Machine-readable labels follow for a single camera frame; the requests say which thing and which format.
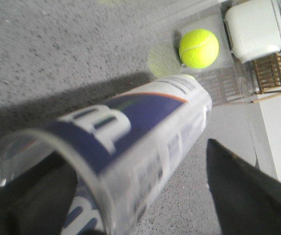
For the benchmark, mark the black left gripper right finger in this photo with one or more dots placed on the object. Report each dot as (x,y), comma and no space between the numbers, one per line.
(247,201)

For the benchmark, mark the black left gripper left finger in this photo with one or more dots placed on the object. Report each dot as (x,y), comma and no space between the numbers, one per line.
(38,201)

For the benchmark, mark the clear blue tennis ball can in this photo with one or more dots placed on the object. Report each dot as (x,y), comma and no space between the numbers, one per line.
(123,151)

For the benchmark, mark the far right yellow tennis ball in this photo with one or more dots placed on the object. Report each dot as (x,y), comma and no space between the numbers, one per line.
(199,48)

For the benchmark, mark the wooden slatted rack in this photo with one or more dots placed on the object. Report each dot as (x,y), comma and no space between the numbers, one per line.
(267,71)

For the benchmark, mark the white rounded appliance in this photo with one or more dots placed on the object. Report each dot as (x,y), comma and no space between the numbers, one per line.
(253,29)

